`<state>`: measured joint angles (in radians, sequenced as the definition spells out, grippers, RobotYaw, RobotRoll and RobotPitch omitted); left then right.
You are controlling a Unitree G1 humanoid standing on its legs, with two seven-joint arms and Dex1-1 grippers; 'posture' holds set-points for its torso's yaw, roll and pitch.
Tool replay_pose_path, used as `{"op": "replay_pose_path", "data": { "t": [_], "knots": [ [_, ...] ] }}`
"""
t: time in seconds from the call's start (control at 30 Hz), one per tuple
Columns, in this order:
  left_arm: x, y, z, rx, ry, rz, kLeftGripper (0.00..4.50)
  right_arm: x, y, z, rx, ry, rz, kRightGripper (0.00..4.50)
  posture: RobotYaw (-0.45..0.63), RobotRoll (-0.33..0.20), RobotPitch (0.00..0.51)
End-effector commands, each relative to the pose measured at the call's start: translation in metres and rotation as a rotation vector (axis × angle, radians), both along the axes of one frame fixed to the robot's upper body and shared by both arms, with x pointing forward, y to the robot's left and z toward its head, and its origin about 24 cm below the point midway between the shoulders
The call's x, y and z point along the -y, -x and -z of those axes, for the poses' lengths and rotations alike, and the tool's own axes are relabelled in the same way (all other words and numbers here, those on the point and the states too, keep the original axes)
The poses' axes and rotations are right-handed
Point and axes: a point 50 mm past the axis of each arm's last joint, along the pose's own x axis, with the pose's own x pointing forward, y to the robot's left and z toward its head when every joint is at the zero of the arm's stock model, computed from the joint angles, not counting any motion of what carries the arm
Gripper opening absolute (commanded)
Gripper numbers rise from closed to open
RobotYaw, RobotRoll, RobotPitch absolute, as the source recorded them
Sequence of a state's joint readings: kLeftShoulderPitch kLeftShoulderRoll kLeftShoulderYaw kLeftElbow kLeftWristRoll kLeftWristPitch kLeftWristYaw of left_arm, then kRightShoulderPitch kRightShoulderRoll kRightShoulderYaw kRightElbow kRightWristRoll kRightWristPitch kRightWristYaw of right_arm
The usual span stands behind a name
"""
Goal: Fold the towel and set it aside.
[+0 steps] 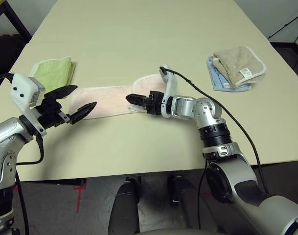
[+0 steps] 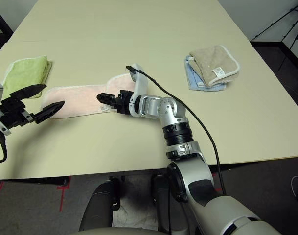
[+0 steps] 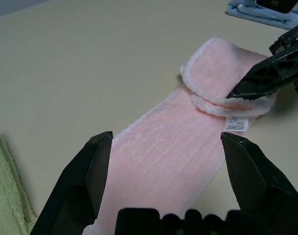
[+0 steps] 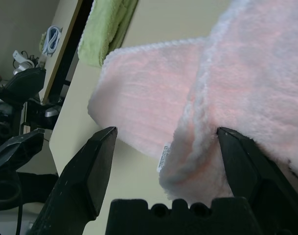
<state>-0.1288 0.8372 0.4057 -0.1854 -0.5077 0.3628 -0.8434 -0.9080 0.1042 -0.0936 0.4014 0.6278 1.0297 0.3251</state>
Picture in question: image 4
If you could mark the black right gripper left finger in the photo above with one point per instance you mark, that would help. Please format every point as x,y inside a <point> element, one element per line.
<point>80,176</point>

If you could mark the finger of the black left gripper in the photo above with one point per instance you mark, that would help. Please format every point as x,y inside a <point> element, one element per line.
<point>24,83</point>
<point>16,151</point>

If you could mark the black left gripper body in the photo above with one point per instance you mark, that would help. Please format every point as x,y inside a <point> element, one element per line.
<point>2,122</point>

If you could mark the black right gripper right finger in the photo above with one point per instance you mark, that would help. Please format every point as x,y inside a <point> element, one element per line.
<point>256,176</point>

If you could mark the pink towel with white trim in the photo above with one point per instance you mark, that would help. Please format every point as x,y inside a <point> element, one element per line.
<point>151,85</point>

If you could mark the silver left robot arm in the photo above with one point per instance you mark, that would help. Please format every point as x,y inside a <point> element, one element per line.
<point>4,193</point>

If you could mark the green folded towel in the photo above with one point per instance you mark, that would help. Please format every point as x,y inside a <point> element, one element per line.
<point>102,31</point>

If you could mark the white plastic device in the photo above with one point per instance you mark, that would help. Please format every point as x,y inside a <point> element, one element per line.
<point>22,63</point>

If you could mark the small printed care label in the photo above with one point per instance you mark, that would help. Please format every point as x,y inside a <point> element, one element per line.
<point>163,156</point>

